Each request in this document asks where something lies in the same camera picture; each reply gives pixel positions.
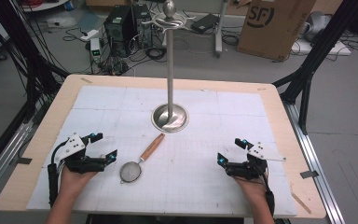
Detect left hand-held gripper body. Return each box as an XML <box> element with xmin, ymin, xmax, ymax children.
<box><xmin>57</xmin><ymin>133</ymin><xmax>107</xmax><ymax>175</ymax></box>

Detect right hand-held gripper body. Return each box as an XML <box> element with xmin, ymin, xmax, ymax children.
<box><xmin>225</xmin><ymin>141</ymin><xmax>287</xmax><ymax>181</ymax></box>

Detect mesh strainer with wooden handle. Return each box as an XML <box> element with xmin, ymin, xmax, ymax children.
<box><xmin>118</xmin><ymin>133</ymin><xmax>166</xmax><ymax>185</ymax></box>

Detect steel hook stand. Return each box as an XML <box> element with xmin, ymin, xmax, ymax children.
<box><xmin>142</xmin><ymin>0</ymin><xmax>197</xmax><ymax>133</ymax></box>

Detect person's right hand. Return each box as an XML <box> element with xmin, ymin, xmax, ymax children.
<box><xmin>232</xmin><ymin>175</ymin><xmax>270</xmax><ymax>207</ymax></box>

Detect person's left hand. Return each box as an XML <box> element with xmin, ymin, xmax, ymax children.
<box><xmin>58</xmin><ymin>166</ymin><xmax>99</xmax><ymax>203</ymax></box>

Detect white grid mat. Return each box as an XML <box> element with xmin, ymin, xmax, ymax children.
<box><xmin>25</xmin><ymin>85</ymin><xmax>298</xmax><ymax>218</ymax></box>

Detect white device with green light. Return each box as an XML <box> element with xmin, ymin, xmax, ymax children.
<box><xmin>89</xmin><ymin>37</ymin><xmax>103</xmax><ymax>63</ymax></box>

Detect white power strip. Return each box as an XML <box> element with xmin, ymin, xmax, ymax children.
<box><xmin>79</xmin><ymin>29</ymin><xmax>100</xmax><ymax>42</ymax></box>

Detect black computer tower green label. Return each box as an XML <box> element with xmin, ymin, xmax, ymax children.
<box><xmin>103</xmin><ymin>4</ymin><xmax>138</xmax><ymax>58</ymax></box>

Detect printed cardboard box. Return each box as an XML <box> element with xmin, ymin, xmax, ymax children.
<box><xmin>236</xmin><ymin>0</ymin><xmax>317</xmax><ymax>62</ymax></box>

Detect flat white board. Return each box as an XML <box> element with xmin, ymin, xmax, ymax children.
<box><xmin>290</xmin><ymin>39</ymin><xmax>352</xmax><ymax>57</ymax></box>

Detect dark grey computer tower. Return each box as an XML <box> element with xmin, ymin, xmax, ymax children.
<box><xmin>132</xmin><ymin>3</ymin><xmax>154</xmax><ymax>49</ymax></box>

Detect flat black device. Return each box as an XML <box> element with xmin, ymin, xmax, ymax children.
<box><xmin>190</xmin><ymin>12</ymin><xmax>221</xmax><ymax>35</ymax></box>

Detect grey rounded object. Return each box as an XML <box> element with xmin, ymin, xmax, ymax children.
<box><xmin>303</xmin><ymin>10</ymin><xmax>333</xmax><ymax>42</ymax></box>

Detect round white table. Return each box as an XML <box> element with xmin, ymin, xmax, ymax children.
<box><xmin>21</xmin><ymin>0</ymin><xmax>70</xmax><ymax>13</ymax></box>

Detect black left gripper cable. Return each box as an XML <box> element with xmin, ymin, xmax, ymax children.
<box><xmin>47</xmin><ymin>139</ymin><xmax>73</xmax><ymax>208</ymax></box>

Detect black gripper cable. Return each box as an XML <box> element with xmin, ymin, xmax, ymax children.
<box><xmin>47</xmin><ymin>139</ymin><xmax>73</xmax><ymax>208</ymax></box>
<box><xmin>260</xmin><ymin>173</ymin><xmax>276</xmax><ymax>218</ymax></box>

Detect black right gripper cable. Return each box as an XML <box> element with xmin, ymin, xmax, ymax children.
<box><xmin>260</xmin><ymin>173</ymin><xmax>276</xmax><ymax>218</ymax></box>

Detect aluminium rail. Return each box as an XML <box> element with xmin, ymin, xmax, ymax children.
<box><xmin>0</xmin><ymin>120</ymin><xmax>34</xmax><ymax>204</ymax></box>
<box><xmin>282</xmin><ymin>102</ymin><xmax>347</xmax><ymax>224</ymax></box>

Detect black metal frame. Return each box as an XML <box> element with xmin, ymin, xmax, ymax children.
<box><xmin>272</xmin><ymin>0</ymin><xmax>358</xmax><ymax>136</ymax></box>
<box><xmin>0</xmin><ymin>0</ymin><xmax>71</xmax><ymax>125</ymax></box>

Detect black floor cables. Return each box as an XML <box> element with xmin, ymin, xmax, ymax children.
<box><xmin>62</xmin><ymin>27</ymin><xmax>169</xmax><ymax>76</ymax></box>

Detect white stand post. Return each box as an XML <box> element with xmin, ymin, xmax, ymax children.
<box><xmin>213</xmin><ymin>0</ymin><xmax>230</xmax><ymax>59</ymax></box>

